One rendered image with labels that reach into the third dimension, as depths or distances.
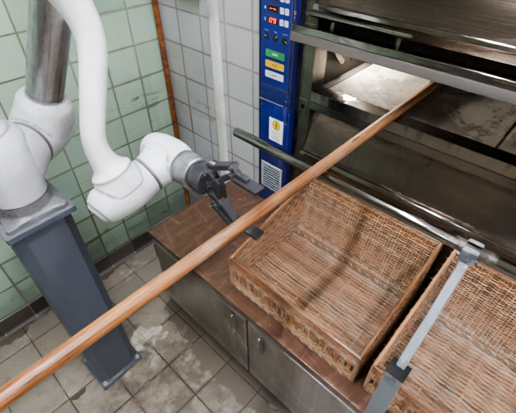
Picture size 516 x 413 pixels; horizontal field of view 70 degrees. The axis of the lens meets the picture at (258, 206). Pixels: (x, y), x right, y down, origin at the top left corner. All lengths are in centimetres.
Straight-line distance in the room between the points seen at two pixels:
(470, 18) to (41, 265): 137
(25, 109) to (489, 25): 122
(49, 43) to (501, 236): 136
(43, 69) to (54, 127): 17
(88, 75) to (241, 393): 147
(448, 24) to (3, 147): 116
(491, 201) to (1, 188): 138
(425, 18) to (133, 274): 192
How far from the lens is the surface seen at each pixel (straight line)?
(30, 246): 130
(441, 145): 124
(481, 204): 129
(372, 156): 136
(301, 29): 119
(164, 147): 99
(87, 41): 92
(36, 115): 126
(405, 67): 104
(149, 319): 213
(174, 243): 163
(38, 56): 119
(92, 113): 92
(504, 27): 110
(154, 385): 196
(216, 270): 151
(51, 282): 141
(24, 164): 119
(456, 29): 112
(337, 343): 119
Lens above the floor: 176
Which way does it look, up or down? 42 degrees down
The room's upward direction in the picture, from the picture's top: straight up
